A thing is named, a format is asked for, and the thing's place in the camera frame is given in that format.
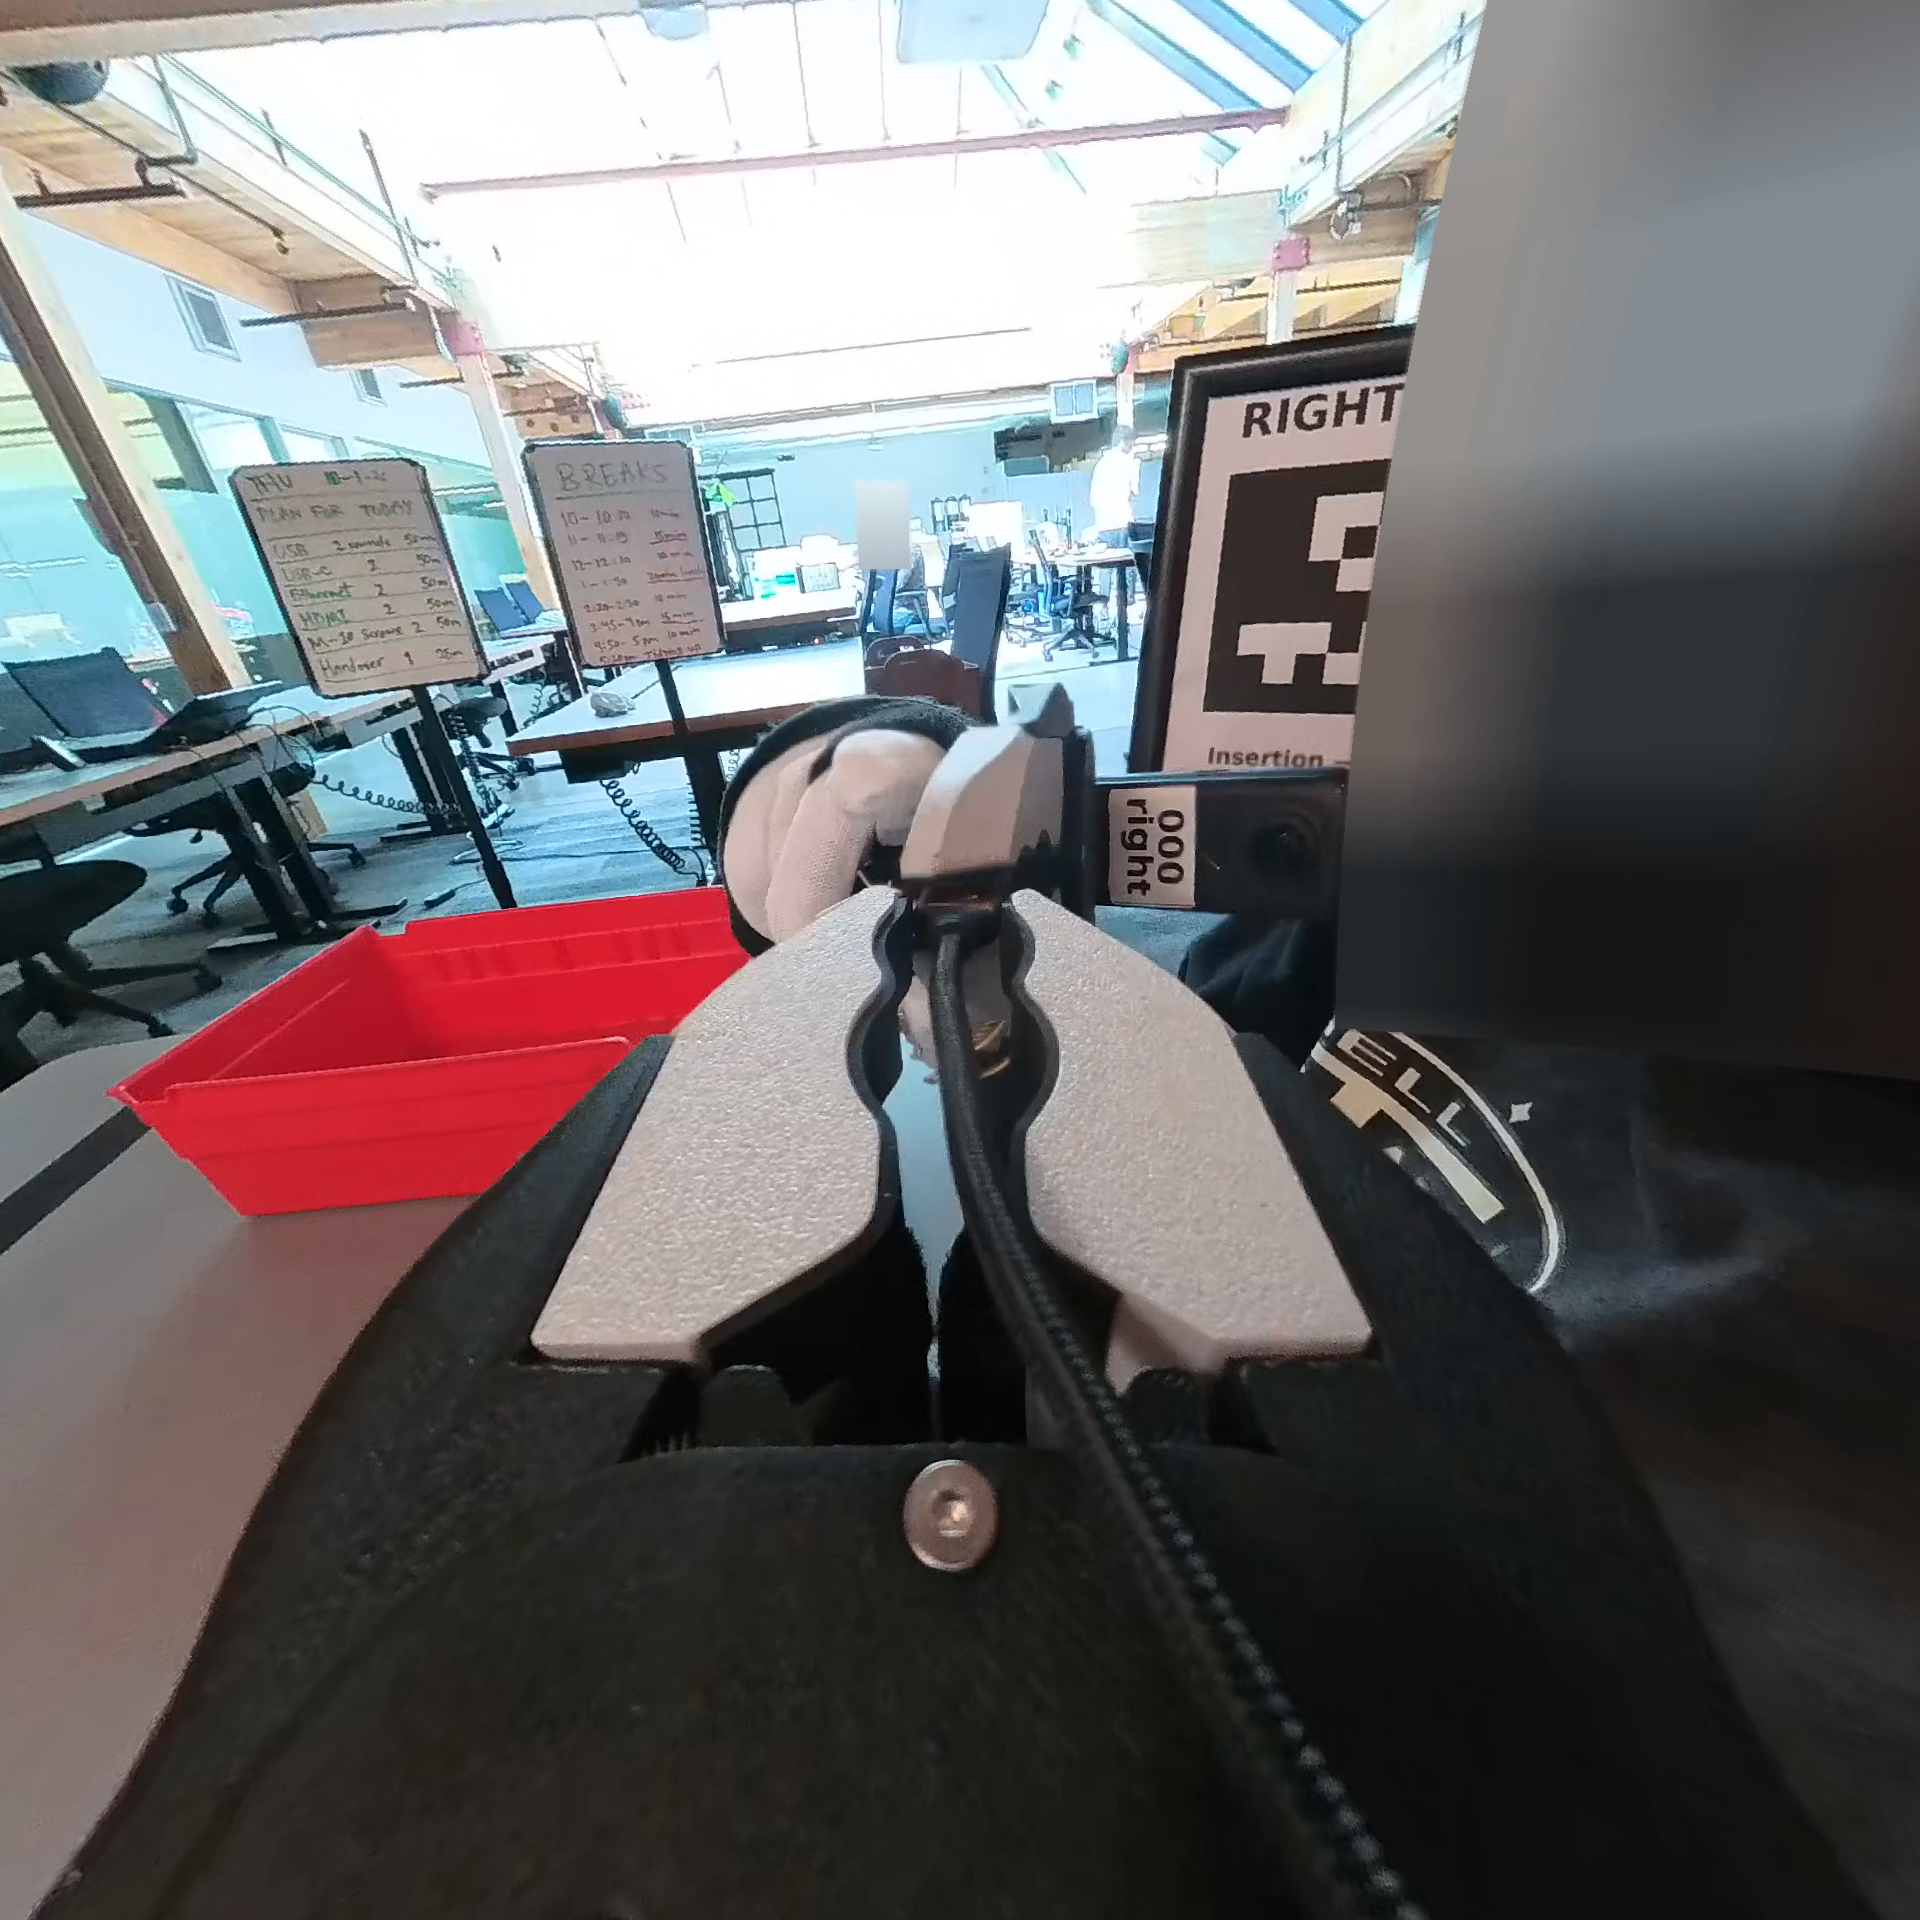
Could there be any person's black printed shirt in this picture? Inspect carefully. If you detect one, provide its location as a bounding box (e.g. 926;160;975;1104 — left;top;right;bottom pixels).
1301;1021;1920;1920

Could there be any white ceiling projector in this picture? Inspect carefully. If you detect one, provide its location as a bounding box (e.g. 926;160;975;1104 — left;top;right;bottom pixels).
893;0;1052;66

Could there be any black office chair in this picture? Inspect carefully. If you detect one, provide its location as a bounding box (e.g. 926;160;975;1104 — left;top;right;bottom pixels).
941;544;1013;722
163;721;369;925
0;858;224;1053

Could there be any person's right hand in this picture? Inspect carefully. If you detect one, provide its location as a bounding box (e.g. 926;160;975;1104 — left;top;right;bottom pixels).
732;717;970;959

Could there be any black braided usb cable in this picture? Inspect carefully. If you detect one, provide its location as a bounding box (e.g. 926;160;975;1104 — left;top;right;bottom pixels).
905;877;1419;1920

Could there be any black framed tag sign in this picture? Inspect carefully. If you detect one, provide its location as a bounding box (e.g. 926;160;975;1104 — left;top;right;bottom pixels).
1127;326;1415;779

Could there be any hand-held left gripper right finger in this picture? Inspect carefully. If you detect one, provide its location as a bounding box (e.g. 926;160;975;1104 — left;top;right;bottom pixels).
1001;888;1380;1398

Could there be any person's right forearm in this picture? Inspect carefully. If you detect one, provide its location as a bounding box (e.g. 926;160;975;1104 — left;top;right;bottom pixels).
1174;905;1340;1061

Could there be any handwritten whiteboard on stand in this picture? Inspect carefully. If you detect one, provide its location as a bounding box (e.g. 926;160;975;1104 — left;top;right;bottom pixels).
227;457;520;912
520;438;732;888

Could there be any wooden office desk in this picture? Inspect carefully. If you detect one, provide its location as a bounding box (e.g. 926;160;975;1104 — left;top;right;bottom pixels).
0;697;550;962
505;666;901;888

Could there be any red plastic bin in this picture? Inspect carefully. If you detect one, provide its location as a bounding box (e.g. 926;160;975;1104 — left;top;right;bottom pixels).
108;884;752;1219

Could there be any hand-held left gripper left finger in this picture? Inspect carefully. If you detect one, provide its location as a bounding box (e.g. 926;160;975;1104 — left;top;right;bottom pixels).
528;884;920;1370

